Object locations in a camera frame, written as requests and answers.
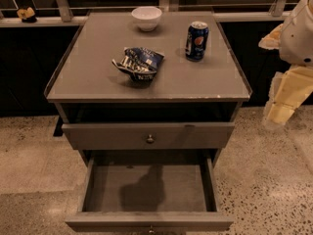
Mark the round brass top knob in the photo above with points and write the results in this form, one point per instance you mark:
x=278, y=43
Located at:
x=150, y=139

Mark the white ceramic bowl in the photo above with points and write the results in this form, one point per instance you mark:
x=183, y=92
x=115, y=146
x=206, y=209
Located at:
x=146, y=18

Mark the grey metal railing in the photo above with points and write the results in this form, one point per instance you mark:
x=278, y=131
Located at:
x=65, y=7

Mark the closed grey top drawer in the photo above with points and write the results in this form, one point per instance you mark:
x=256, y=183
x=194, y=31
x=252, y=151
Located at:
x=132, y=136

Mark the round brass knob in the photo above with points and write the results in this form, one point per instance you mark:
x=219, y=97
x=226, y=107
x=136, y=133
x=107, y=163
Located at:
x=151, y=231
x=150, y=139

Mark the round brass middle knob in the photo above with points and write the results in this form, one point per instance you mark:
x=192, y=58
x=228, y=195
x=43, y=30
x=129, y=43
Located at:
x=151, y=231

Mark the blue chip bag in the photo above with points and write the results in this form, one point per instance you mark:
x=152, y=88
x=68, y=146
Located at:
x=140, y=63

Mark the grey wooden drawer cabinet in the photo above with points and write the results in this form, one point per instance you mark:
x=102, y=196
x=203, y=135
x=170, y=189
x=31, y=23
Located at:
x=87, y=88

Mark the small yellow black object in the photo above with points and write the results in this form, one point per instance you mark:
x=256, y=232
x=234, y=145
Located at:
x=27, y=15

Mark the blue pepsi soda can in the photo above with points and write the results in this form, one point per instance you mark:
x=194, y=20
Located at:
x=196, y=41

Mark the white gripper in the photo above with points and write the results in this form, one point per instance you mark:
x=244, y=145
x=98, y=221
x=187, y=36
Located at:
x=298, y=36

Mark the open grey middle drawer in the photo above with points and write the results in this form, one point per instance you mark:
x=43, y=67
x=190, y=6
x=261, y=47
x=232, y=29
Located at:
x=130, y=196

